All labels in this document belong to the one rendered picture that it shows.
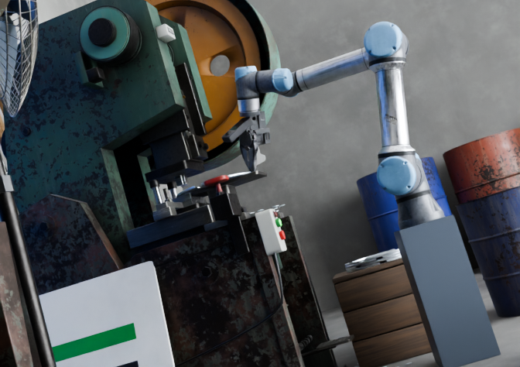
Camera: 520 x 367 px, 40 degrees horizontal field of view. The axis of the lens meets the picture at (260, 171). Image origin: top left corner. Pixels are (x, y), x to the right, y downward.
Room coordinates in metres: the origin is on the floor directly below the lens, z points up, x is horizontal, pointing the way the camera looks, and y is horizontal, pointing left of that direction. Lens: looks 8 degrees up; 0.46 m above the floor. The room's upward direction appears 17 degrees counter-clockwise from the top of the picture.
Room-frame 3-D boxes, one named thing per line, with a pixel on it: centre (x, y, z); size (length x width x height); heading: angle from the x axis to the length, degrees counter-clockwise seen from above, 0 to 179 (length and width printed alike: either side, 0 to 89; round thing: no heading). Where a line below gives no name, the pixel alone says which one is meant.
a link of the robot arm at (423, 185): (2.35, -0.46, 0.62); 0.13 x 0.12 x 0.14; 159
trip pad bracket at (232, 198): (2.15, 0.13, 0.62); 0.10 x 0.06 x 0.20; 167
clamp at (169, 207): (2.34, 0.32, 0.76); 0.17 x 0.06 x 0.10; 167
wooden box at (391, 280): (2.83, -0.36, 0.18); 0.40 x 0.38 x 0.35; 84
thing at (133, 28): (2.27, 0.36, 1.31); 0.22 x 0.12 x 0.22; 77
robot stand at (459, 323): (2.35, -0.46, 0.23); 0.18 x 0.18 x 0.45; 87
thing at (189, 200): (2.51, 0.28, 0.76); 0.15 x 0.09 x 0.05; 167
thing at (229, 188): (2.47, 0.11, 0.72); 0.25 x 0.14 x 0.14; 77
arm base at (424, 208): (2.35, -0.46, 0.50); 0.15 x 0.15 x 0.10
